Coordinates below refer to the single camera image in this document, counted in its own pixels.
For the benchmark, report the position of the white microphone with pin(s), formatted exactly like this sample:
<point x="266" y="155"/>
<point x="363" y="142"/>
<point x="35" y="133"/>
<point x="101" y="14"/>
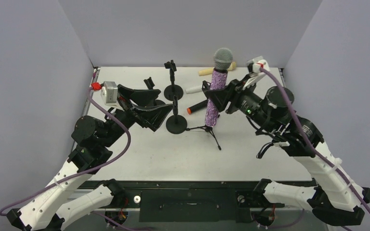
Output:
<point x="194" y="89"/>

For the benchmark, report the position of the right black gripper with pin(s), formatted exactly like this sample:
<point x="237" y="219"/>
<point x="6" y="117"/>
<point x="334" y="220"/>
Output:
<point x="231" y="97"/>

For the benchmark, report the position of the purple glitter microphone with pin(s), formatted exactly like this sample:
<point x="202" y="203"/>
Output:
<point x="223" y="59"/>

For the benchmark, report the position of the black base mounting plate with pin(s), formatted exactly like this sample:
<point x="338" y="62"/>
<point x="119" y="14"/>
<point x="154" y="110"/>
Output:
<point x="190" y="201"/>

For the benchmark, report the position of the cream beige microphone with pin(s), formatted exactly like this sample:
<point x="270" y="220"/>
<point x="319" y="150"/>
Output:
<point x="209" y="71"/>

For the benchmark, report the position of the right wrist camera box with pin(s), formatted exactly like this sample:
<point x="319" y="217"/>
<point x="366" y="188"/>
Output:
<point x="255" y="68"/>

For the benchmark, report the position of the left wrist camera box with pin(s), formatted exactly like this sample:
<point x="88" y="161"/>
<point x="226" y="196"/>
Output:
<point x="108" y="91"/>

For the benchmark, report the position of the black round-base stand white mic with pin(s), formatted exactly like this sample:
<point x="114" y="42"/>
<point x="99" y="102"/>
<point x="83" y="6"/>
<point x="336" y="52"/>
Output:
<point x="150" y="85"/>

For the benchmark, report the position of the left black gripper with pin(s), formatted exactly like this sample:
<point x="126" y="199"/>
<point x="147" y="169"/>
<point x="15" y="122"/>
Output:
<point x="151" y="116"/>

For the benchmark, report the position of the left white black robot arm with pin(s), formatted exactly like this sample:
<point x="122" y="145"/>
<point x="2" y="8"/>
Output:
<point x="51" y="209"/>

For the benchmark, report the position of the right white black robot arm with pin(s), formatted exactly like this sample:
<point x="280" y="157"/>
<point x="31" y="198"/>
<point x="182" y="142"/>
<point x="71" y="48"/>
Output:
<point x="335" y="199"/>

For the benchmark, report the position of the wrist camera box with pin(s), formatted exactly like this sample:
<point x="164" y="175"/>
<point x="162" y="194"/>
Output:
<point x="255" y="68"/>
<point x="108" y="91"/>

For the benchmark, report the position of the black tripod shock-mount stand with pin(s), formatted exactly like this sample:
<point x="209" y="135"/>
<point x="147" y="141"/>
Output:
<point x="208" y="130"/>

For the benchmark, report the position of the black microphone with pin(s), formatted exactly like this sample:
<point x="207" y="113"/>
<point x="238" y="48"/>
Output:
<point x="197" y="107"/>

